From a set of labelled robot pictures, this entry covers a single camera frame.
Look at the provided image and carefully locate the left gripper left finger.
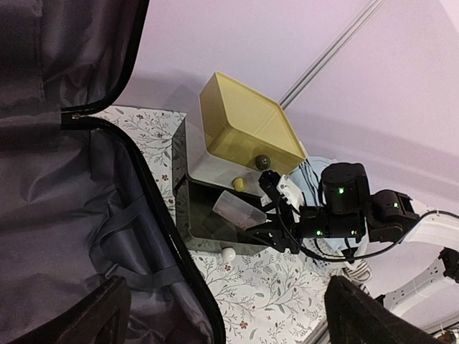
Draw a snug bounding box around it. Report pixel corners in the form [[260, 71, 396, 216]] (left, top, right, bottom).
[[12, 276, 131, 343]]

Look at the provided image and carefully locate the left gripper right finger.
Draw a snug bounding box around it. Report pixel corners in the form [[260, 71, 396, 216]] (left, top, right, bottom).
[[324, 276, 430, 343]]

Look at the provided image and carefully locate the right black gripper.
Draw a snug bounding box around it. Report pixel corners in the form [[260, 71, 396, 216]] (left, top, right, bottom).
[[245, 206, 366, 254]]

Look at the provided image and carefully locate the clear plastic travel case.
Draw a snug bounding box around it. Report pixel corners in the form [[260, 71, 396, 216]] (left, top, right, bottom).
[[212, 191, 268, 231]]

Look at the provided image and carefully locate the pale blue garment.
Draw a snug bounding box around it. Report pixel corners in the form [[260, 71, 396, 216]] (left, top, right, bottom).
[[289, 156, 344, 259]]

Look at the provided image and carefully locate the yellow and white storage box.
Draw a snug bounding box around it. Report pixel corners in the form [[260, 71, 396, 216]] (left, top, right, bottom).
[[172, 72, 306, 255]]

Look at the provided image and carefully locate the pink and teal kids suitcase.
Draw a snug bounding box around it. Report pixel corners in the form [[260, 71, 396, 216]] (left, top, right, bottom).
[[1, 1, 226, 343]]

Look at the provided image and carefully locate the white plastic mesh basket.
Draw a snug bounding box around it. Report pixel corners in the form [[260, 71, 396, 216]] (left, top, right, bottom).
[[320, 259, 372, 285]]

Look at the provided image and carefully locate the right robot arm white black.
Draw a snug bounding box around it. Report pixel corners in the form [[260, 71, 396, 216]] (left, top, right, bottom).
[[246, 163, 458, 315]]

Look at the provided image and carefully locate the floral white tablecloth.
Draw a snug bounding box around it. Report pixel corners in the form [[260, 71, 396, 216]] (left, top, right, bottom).
[[97, 106, 329, 343]]

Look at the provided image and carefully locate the right metal wall post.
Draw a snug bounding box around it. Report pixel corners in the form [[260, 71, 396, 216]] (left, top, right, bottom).
[[279, 0, 385, 110]]

